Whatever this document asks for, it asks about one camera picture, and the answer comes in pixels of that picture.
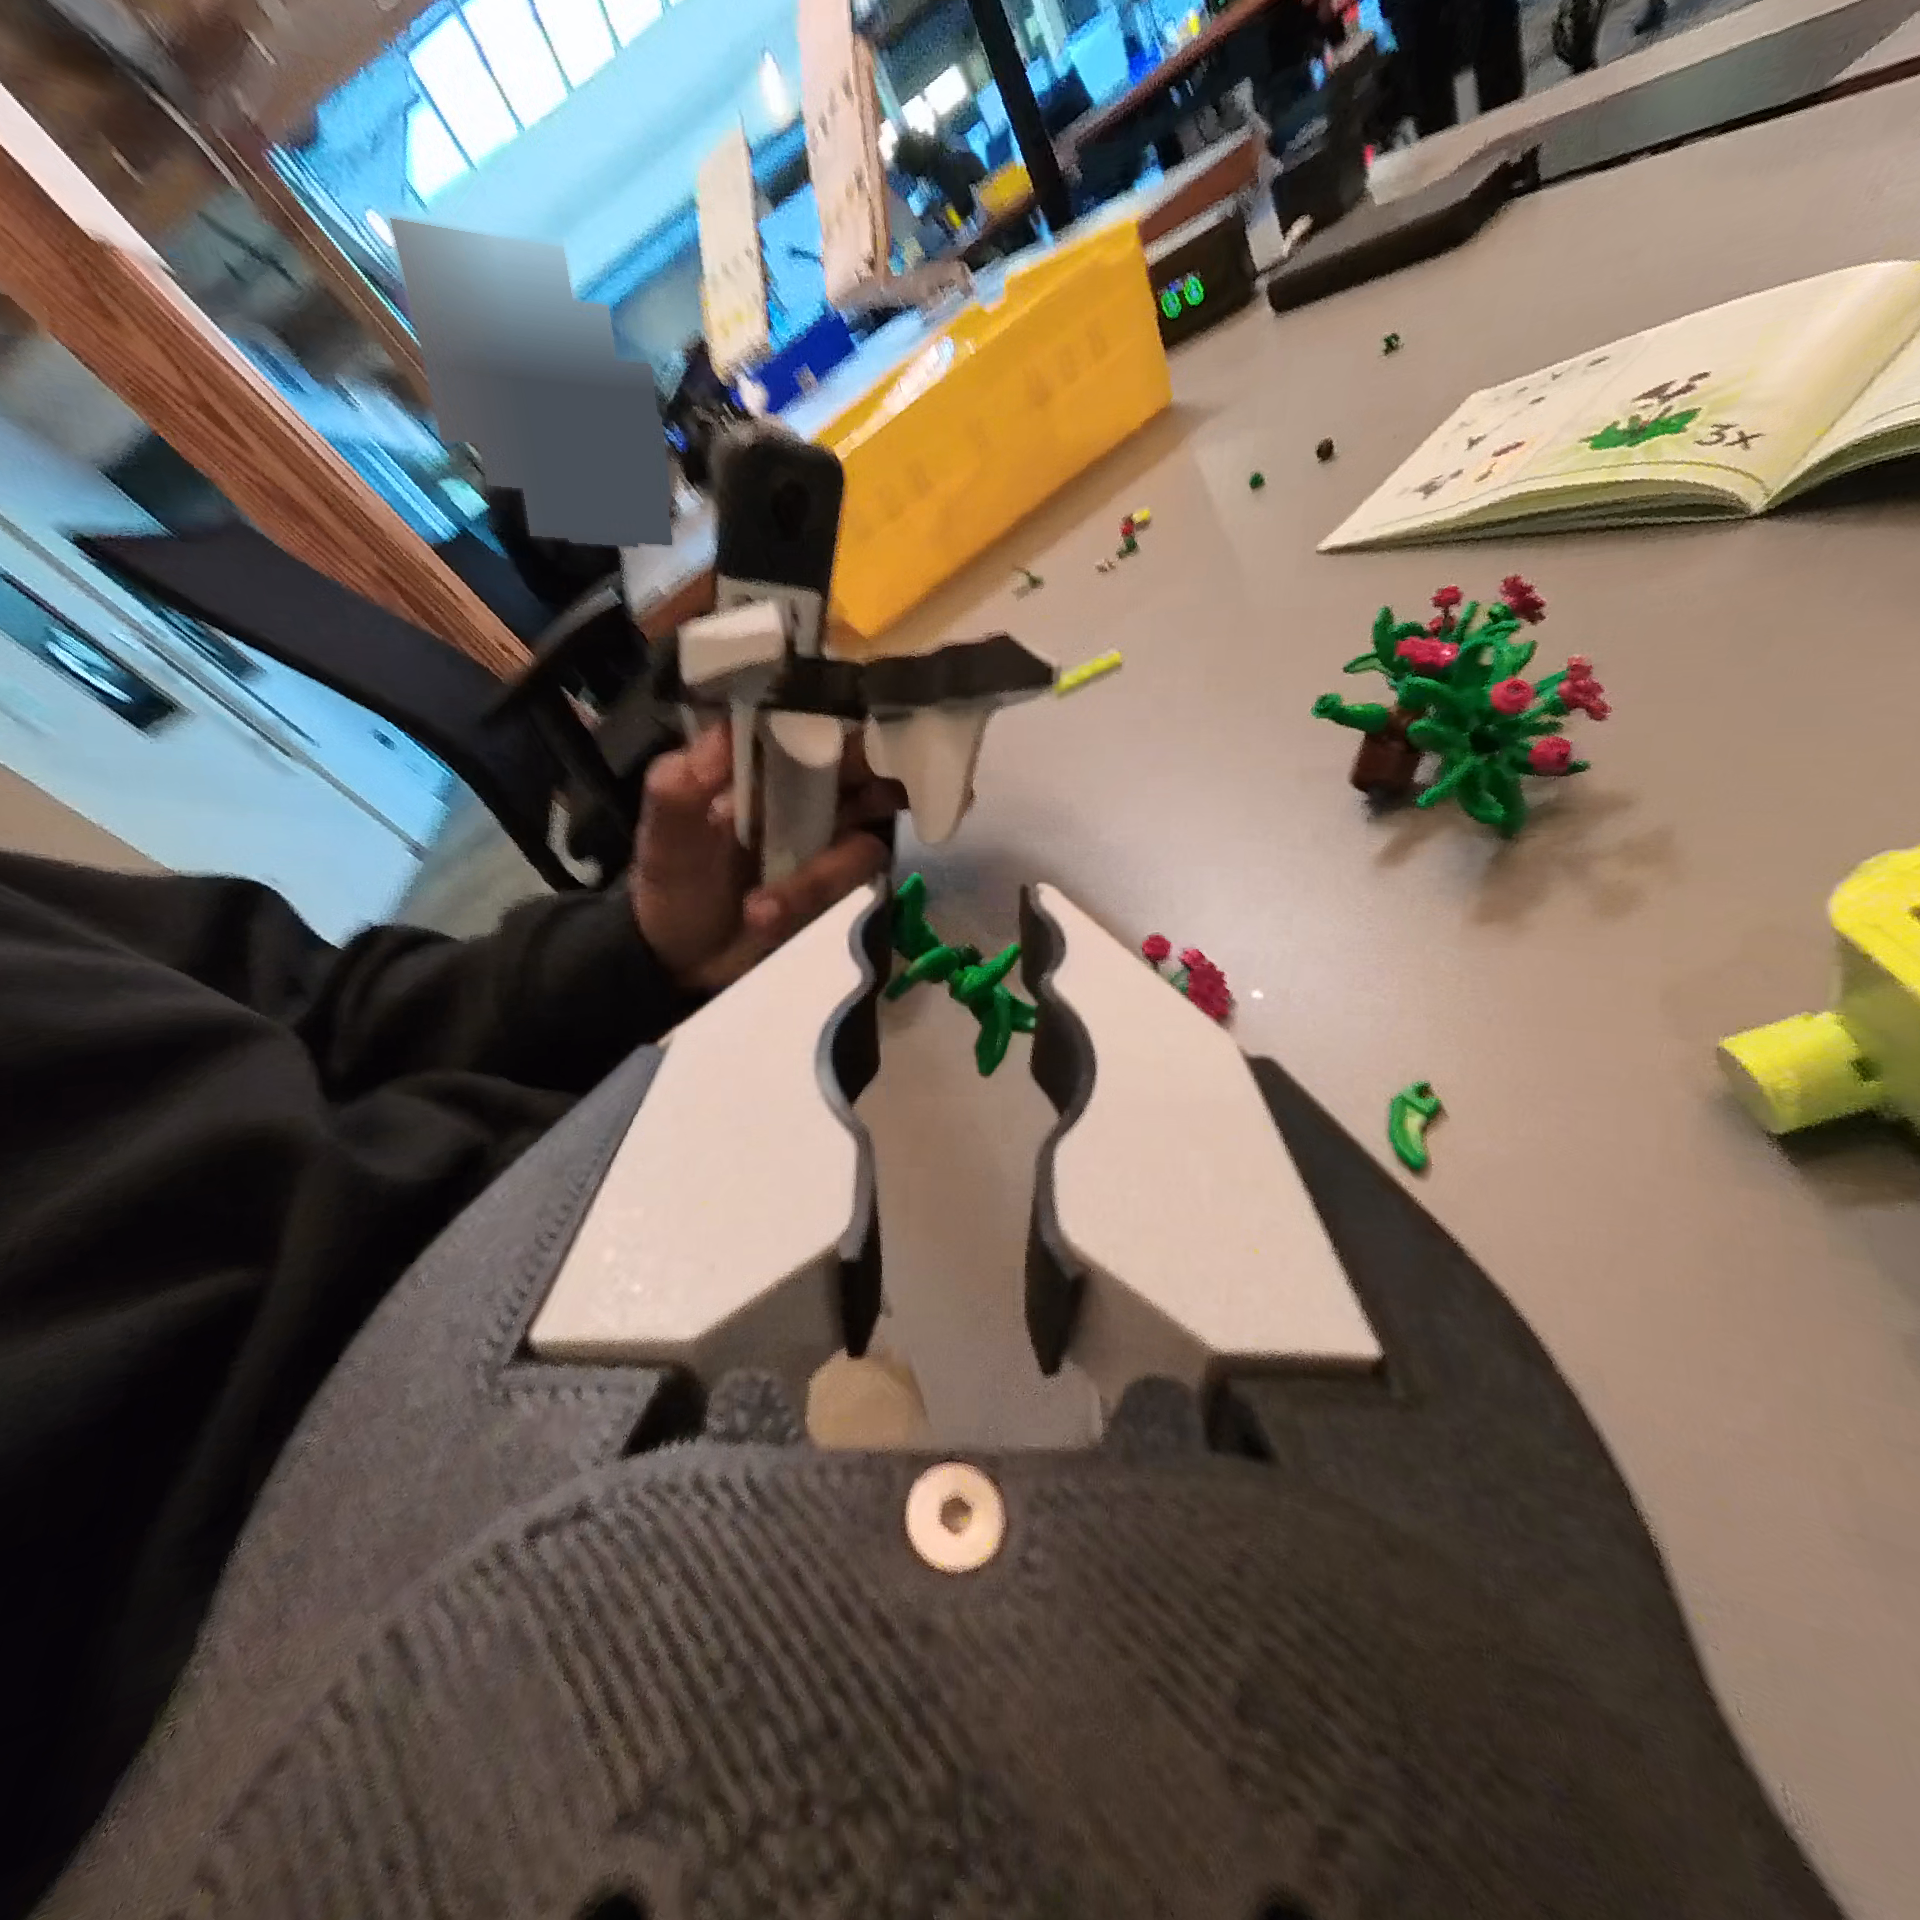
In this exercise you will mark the hanging paper banner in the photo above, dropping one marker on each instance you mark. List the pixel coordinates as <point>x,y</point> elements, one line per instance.
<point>842,151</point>
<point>733,254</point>

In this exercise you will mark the pink toy flower sprig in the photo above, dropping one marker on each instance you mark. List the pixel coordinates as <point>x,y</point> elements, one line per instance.
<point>1196,978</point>

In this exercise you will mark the small yellow-green toy stick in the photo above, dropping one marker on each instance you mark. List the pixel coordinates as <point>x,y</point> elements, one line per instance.
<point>1088,674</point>

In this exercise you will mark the person's left forearm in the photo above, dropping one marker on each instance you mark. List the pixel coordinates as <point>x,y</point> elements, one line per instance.
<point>224,1141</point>

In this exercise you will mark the person's left hand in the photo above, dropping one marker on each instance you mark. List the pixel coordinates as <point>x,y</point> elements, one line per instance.
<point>699,885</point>

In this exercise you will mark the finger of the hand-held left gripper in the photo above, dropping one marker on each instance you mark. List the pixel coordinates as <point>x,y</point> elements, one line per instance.
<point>960,657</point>
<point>927,759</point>

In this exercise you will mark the small red and green piece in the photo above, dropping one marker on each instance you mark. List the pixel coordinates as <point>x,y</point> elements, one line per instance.
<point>1130,535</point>

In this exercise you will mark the dark flat tray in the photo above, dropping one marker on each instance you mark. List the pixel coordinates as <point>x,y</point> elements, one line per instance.
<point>1395,241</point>

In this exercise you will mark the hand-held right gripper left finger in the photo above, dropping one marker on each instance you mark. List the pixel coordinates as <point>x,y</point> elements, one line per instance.
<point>704,1171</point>

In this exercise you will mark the wooden beam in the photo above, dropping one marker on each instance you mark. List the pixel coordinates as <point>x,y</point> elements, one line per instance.
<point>254,434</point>

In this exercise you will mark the green toy plant stem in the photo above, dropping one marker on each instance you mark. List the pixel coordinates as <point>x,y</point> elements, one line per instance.
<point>982,983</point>

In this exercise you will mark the green toy leaf piece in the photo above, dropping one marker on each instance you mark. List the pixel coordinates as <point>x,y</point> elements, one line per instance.
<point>1413,1125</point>

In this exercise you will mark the open instruction booklet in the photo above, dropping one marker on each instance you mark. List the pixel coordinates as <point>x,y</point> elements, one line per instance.
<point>1681,421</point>

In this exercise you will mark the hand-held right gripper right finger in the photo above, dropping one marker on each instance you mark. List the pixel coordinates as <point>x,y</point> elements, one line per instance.
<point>1201,1201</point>

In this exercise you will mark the yellow plastic crate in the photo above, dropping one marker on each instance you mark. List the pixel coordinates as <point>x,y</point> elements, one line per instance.
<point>1005,404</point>

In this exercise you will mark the toy brick flower bush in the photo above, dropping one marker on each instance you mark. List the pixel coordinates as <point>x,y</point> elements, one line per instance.
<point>1478,704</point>

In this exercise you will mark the yellow-green toy cup planter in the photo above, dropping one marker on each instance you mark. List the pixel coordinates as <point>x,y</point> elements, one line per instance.
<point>1861,1004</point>

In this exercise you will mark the black device with green lights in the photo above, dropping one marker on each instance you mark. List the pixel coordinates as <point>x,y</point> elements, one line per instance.
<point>1201,278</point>

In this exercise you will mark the black pole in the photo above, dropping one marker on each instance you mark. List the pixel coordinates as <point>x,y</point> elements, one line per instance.
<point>1021,105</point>

